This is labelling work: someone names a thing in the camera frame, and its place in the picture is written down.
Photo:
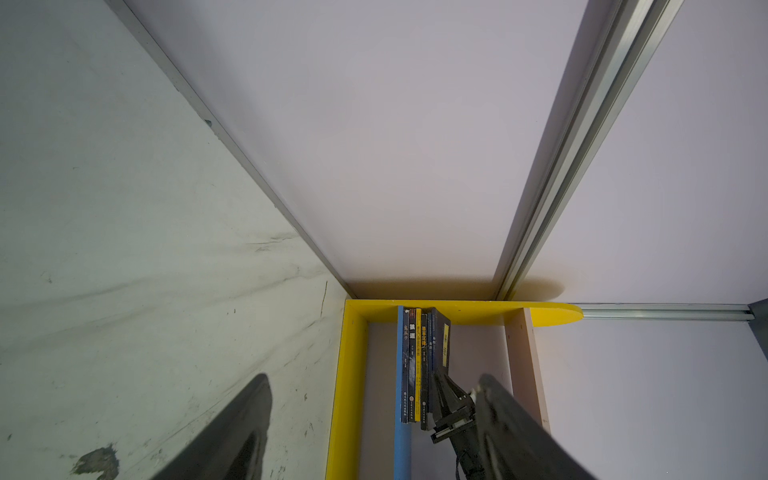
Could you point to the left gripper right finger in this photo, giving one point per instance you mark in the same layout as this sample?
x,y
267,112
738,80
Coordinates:
x,y
512,444

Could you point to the dark blue file underneath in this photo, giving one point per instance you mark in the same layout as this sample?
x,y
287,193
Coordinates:
x,y
441,334

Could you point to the black wolf cover book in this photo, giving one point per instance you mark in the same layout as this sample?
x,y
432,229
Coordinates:
x,y
411,367

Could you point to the dark old man cover book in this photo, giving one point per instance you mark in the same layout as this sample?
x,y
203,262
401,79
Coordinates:
x,y
405,357

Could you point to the yellow cartoon cover book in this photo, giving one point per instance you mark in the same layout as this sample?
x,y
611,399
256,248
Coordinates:
x,y
418,366

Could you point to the blue file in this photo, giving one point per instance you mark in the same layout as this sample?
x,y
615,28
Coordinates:
x,y
430,337

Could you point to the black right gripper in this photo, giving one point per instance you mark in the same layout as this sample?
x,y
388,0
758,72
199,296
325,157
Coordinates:
x,y
453,414

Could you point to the yellow pink blue bookshelf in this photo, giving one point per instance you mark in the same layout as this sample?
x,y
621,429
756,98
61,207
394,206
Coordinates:
x,y
518,319

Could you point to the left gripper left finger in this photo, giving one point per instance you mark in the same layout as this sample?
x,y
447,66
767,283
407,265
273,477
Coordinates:
x,y
233,444

